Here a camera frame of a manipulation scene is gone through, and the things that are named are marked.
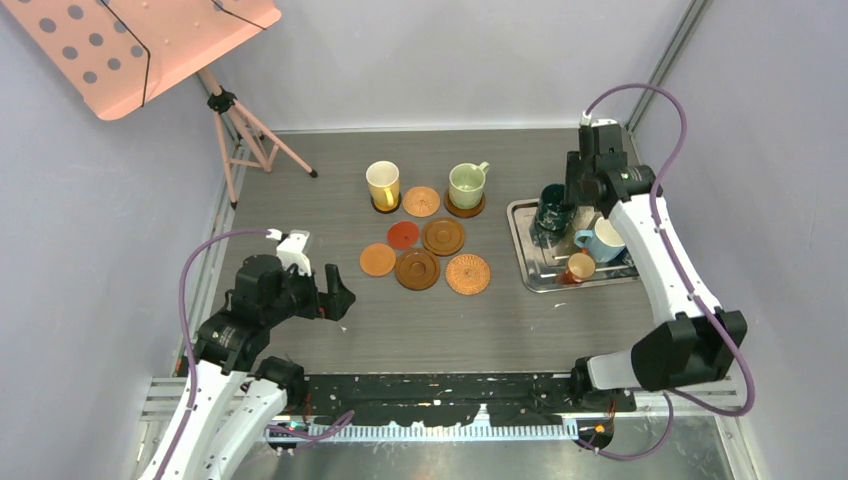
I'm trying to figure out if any woven rattan coaster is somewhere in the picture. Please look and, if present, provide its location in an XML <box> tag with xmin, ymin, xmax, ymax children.
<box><xmin>445</xmin><ymin>254</ymin><xmax>491</xmax><ymax>296</ymax></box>
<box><xmin>402</xmin><ymin>186</ymin><xmax>441</xmax><ymax>218</ymax></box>

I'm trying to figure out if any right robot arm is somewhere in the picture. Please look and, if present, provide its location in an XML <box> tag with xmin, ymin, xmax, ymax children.
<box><xmin>564</xmin><ymin>121</ymin><xmax>747</xmax><ymax>411</ymax></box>

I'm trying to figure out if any dark wooden coaster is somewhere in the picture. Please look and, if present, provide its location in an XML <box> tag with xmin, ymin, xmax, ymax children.
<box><xmin>394</xmin><ymin>248</ymin><xmax>441</xmax><ymax>291</ymax></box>
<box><xmin>443</xmin><ymin>190</ymin><xmax>486</xmax><ymax>219</ymax></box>

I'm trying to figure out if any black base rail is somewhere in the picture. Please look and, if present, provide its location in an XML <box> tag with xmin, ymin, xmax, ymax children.
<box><xmin>283</xmin><ymin>373</ymin><xmax>636</xmax><ymax>427</ymax></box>

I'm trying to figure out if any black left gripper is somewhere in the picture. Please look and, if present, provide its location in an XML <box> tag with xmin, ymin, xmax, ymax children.
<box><xmin>264</xmin><ymin>258</ymin><xmax>354</xmax><ymax>325</ymax></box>

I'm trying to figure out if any cream mug tall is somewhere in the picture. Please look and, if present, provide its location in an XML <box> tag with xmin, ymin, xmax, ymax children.
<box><xmin>572</xmin><ymin>206</ymin><xmax>599</xmax><ymax>231</ymax></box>

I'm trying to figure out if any brown wooden coaster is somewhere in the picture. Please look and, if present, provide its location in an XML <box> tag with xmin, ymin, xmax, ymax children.
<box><xmin>421</xmin><ymin>217</ymin><xmax>466</xmax><ymax>256</ymax></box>

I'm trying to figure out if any red round coaster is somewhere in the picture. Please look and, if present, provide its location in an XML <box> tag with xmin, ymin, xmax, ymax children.
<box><xmin>387</xmin><ymin>221</ymin><xmax>420</xmax><ymax>251</ymax></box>

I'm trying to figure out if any small brown cup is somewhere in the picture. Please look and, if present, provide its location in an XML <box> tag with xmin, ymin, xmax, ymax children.
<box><xmin>559</xmin><ymin>252</ymin><xmax>596</xmax><ymax>285</ymax></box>

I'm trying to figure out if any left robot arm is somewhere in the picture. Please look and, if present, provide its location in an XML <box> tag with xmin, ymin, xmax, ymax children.
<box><xmin>141</xmin><ymin>254</ymin><xmax>356</xmax><ymax>479</ymax></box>

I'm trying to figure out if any metal tray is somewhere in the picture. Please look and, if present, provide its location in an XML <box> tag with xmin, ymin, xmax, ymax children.
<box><xmin>506</xmin><ymin>199</ymin><xmax>640</xmax><ymax>293</ymax></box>

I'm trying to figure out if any dark green mug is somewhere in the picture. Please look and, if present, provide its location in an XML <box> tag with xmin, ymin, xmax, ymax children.
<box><xmin>532</xmin><ymin>183</ymin><xmax>576</xmax><ymax>247</ymax></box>

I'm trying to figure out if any pink music stand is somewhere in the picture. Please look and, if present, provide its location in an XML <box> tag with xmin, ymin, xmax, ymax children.
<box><xmin>3</xmin><ymin>0</ymin><xmax>318</xmax><ymax>207</ymax></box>

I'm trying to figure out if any light green mug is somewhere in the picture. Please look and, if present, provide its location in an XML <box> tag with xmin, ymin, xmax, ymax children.
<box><xmin>448</xmin><ymin>162</ymin><xmax>490</xmax><ymax>210</ymax></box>

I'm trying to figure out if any white light blue mug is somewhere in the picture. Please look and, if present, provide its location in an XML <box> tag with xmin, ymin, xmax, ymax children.
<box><xmin>573</xmin><ymin>217</ymin><xmax>626</xmax><ymax>263</ymax></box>

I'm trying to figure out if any yellow cup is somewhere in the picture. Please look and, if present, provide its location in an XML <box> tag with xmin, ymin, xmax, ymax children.
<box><xmin>366</xmin><ymin>161</ymin><xmax>401</xmax><ymax>205</ymax></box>

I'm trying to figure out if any orange black face coaster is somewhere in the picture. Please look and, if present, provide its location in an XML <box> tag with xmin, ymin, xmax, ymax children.
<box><xmin>369</xmin><ymin>197</ymin><xmax>402</xmax><ymax>214</ymax></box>

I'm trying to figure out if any light orange wooden coaster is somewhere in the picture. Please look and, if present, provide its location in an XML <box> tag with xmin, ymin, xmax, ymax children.
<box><xmin>359</xmin><ymin>243</ymin><xmax>397</xmax><ymax>277</ymax></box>

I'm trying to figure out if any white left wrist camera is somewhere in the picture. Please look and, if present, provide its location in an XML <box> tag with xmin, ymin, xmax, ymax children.
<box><xmin>266</xmin><ymin>229</ymin><xmax>313</xmax><ymax>277</ymax></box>

